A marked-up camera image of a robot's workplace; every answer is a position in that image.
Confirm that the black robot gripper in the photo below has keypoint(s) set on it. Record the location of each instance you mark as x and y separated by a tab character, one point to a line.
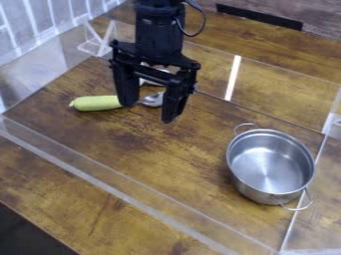
157	49

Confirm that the red white plush mushroom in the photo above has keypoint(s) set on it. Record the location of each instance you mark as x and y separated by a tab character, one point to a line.
154	82

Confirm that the clear acrylic triangle stand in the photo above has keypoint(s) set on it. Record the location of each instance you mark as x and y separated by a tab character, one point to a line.
97	46

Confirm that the stainless steel pot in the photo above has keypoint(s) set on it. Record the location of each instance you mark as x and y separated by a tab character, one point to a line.
272	167

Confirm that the black bar on table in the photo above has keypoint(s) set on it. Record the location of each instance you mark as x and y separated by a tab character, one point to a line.
260	17

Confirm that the green handled metal spoon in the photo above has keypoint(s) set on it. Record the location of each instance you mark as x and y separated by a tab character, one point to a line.
102	103

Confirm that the clear acrylic enclosure wall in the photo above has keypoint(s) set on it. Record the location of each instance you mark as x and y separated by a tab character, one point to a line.
122	185

